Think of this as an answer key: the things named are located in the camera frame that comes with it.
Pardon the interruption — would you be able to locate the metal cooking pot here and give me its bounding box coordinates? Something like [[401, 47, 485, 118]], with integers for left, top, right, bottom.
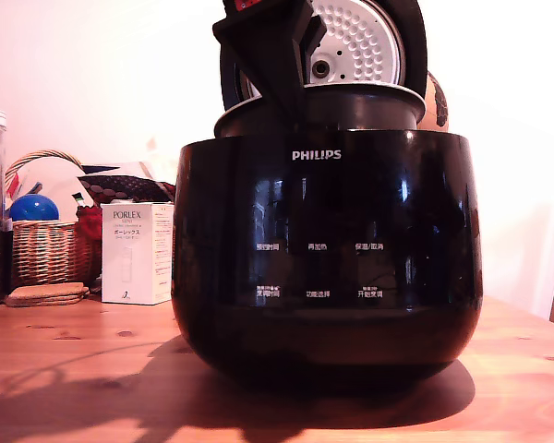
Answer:
[[213, 81, 427, 139]]

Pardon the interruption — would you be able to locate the rice cooker lid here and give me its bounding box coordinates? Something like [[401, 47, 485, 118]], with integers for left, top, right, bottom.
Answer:
[[219, 0, 428, 115]]

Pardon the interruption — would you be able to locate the black Philips rice cooker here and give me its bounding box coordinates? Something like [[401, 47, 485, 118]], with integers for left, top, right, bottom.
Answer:
[[174, 128, 485, 385]]

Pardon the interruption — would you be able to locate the orange patterned round vase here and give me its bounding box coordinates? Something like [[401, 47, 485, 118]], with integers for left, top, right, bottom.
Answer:
[[416, 68, 452, 134]]

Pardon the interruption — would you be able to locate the dark dotted cloth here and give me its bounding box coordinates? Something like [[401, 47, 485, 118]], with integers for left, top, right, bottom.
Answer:
[[77, 172, 177, 205]]

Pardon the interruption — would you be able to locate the white Porlex box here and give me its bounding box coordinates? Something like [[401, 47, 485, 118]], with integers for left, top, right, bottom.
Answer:
[[101, 201, 175, 306]]

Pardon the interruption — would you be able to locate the red knitted item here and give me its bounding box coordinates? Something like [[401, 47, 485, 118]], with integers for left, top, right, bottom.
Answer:
[[75, 204, 104, 242]]

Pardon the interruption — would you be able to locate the white paper fan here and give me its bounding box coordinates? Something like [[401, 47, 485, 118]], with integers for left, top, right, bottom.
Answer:
[[10, 156, 94, 222]]

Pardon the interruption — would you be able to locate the blue ball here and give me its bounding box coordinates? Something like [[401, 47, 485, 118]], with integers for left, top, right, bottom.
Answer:
[[8, 193, 61, 222]]

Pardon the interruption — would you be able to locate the woven wicker basket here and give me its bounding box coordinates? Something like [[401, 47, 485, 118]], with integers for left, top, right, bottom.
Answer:
[[4, 149, 97, 290]]

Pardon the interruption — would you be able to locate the cork coaster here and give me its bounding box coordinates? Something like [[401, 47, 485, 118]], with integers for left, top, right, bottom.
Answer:
[[10, 281, 90, 297], [4, 290, 83, 308]]

